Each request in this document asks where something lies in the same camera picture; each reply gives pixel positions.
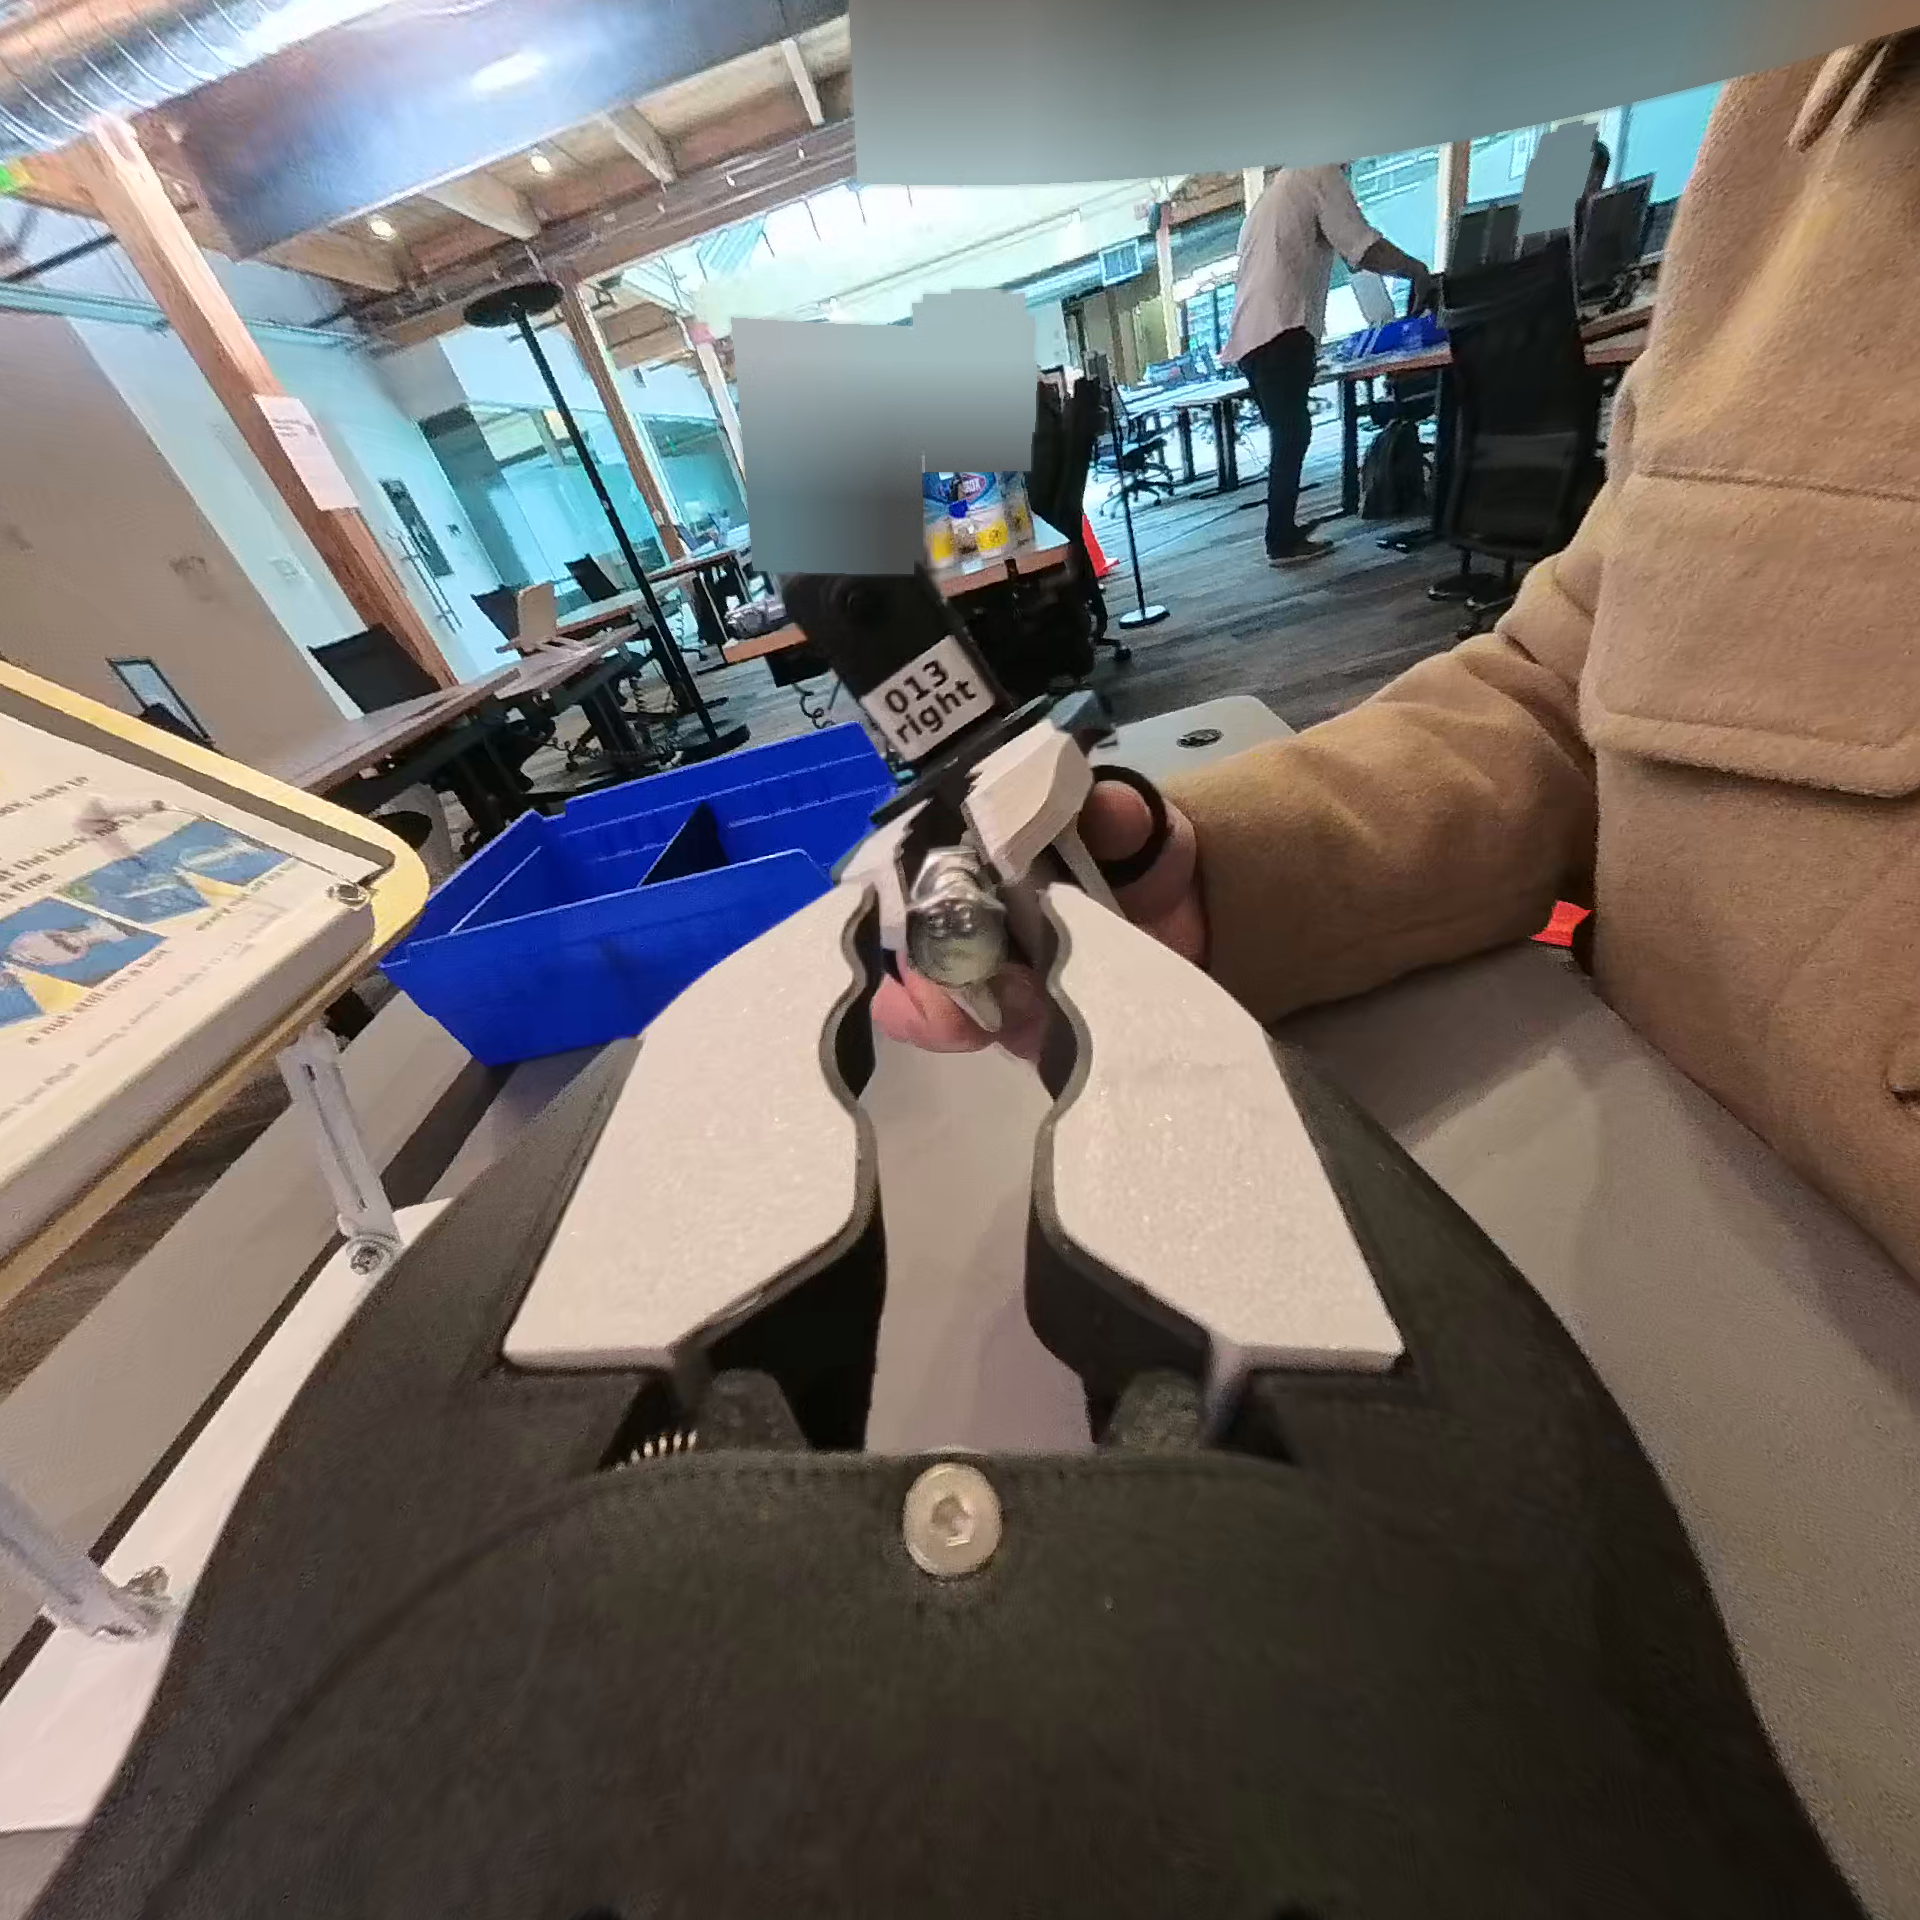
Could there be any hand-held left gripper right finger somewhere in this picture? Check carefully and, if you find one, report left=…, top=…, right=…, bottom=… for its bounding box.
left=1024, top=881, right=1409, bottom=1427

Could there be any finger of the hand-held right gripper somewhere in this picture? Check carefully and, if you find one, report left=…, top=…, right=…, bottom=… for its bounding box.
left=964, top=722, right=1097, bottom=891
left=830, top=828, right=922, bottom=961

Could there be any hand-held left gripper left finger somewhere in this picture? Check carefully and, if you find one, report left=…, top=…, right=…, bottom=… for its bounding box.
left=503, top=881, right=887, bottom=1398

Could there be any steel hex bolt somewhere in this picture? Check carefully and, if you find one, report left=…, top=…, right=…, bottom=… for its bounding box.
left=907, top=896, right=1005, bottom=985

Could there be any blue plastic bin with divider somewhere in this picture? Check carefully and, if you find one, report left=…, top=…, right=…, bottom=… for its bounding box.
left=381, top=720, right=900, bottom=1067

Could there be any person's right forearm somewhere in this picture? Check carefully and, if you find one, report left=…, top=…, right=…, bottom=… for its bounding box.
left=1158, top=494, right=1629, bottom=1028

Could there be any wood top office desk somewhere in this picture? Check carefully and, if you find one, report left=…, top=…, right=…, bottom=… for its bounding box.
left=256, top=627, right=656, bottom=798
left=720, top=542, right=1085, bottom=669

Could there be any grey desk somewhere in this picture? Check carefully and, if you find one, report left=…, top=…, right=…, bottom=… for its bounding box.
left=0, top=696, right=1920, bottom=1920

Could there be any person's right hand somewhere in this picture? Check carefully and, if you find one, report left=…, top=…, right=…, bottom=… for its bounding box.
left=873, top=779, right=1211, bottom=1062

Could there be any black office chair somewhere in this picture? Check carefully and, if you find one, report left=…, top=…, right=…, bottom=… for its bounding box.
left=1033, top=374, right=1137, bottom=665
left=1428, top=240, right=1620, bottom=605
left=306, top=621, right=453, bottom=718

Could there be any black floor pole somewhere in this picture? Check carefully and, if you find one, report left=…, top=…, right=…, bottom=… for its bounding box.
left=465, top=280, right=749, bottom=758

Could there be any black backpack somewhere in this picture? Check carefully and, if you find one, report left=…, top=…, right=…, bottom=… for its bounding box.
left=1353, top=417, right=1432, bottom=522

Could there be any white acrylic sheet holder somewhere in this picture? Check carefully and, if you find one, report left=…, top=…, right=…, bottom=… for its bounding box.
left=0, top=712, right=377, bottom=1246

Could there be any white paper notice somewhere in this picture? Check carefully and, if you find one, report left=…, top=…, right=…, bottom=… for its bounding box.
left=251, top=388, right=361, bottom=512

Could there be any printed instruction sheet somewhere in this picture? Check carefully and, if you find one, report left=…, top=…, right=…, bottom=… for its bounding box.
left=0, top=712, right=324, bottom=1050

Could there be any person's tan coat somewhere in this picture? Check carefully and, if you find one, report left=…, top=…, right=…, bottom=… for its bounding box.
left=1577, top=30, right=1920, bottom=1284

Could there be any black stanchion post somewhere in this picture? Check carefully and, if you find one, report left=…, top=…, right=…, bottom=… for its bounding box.
left=1117, top=419, right=1174, bottom=631

